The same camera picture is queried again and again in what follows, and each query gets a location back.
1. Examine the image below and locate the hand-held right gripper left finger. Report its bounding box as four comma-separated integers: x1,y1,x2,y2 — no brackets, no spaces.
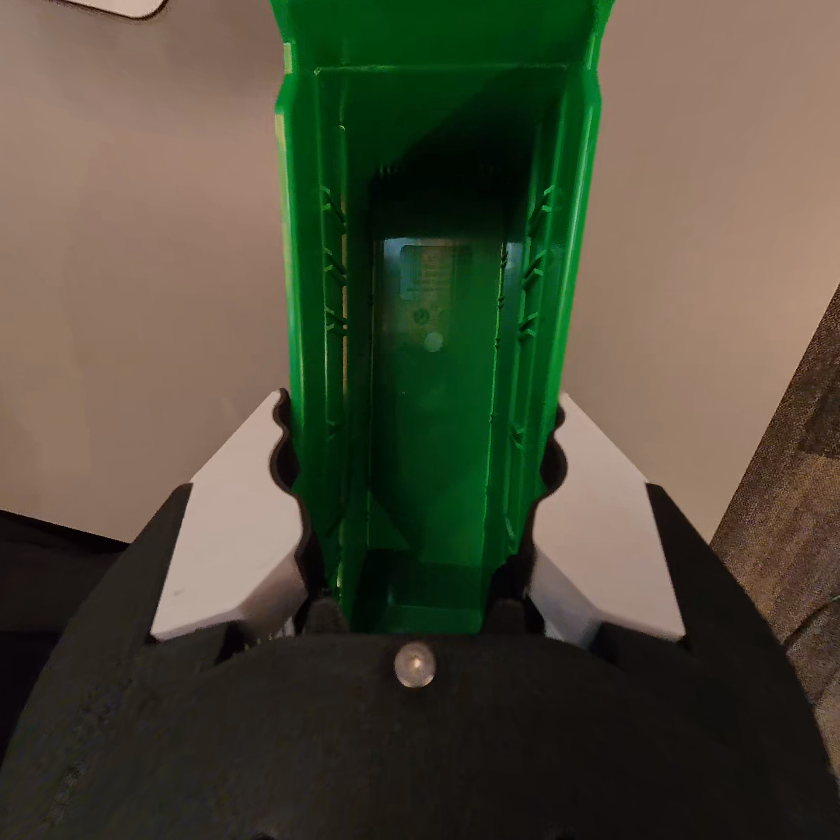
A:
150,388,329,643

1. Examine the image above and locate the green plastic bin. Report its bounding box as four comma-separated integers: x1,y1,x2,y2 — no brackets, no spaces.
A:
272,0,618,636

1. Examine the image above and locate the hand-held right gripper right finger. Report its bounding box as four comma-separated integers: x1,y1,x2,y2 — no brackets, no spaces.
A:
521,392,688,647

